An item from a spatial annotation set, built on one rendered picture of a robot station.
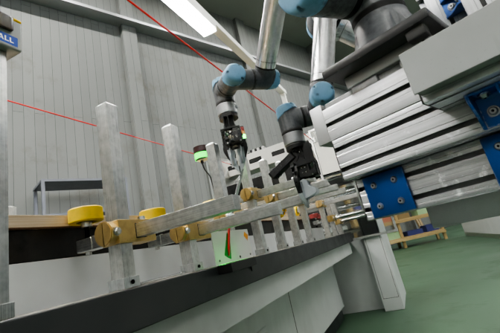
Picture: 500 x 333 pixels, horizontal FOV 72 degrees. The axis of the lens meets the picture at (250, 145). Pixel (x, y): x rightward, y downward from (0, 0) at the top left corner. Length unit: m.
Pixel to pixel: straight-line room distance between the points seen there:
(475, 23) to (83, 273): 0.96
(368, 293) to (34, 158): 4.79
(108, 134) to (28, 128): 5.29
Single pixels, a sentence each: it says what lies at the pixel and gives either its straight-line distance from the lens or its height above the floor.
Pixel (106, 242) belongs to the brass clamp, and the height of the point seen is 0.80.
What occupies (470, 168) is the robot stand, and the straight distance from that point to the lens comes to 0.71.
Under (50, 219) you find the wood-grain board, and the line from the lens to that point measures 0.96.
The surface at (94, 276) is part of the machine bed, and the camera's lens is 1.04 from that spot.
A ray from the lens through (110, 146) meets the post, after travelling 0.85.
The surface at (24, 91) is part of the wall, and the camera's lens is 6.40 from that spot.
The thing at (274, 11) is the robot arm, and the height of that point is 1.43.
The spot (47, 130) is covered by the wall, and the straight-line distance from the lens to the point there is 6.18.
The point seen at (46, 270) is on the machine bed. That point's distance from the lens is 0.96.
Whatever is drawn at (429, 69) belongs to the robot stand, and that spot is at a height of 0.90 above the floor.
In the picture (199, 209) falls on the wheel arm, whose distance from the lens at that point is 0.73.
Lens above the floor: 0.71
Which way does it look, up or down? 17 degrees up
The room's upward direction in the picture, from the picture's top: 13 degrees counter-clockwise
